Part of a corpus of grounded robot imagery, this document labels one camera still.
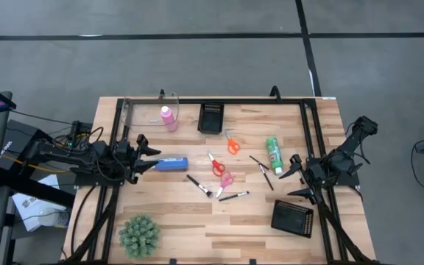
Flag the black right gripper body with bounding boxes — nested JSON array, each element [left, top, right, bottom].
[[300, 161, 327, 202]]

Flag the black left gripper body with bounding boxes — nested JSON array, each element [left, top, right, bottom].
[[115, 136, 143, 185]]

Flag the green paint bottle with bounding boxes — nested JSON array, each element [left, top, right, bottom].
[[265, 136, 284, 175]]

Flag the blue paint bottle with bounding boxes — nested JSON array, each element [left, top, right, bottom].
[[152, 157, 190, 172]]

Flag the thin black paintbrush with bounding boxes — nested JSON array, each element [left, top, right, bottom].
[[249, 155, 272, 172], [258, 164, 275, 191]]

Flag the clear plastic bin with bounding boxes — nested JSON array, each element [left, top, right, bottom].
[[119, 91, 181, 133]]

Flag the pink paint bottle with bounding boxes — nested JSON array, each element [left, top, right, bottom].
[[160, 105, 179, 133]]

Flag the black fluffy round brush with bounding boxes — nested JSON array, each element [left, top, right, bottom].
[[185, 174, 213, 199]]

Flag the orange handled scissors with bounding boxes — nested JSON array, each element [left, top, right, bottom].
[[225, 131, 241, 155]]

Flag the black paintbrush silver ferrule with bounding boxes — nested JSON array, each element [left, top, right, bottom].
[[218, 191, 251, 203]]

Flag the red handled scissors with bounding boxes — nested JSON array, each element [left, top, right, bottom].
[[207, 151, 226, 177]]

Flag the pink handled scissors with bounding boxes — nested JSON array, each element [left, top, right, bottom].
[[215, 172, 235, 199]]

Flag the large black mesh tray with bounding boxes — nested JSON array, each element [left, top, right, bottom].
[[270, 199, 315, 239]]

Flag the black controller box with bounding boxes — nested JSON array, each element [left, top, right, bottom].
[[70, 120, 93, 136]]

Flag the green artificial potted plant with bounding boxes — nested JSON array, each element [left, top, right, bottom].
[[118, 214, 161, 258]]

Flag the small black mesh tray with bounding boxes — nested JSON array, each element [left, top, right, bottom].
[[197, 102, 225, 135]]

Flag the black support beam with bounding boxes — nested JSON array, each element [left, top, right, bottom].
[[0, 172, 76, 208]]

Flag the black case white lettering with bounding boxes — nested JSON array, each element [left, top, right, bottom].
[[0, 119, 51, 159]]

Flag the black metal table frame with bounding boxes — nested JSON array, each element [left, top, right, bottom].
[[63, 96, 382, 265]]

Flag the yellow cable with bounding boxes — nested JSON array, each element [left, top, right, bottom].
[[1, 153, 71, 174]]

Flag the thick black cable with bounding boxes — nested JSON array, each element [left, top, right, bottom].
[[70, 185, 99, 257]]

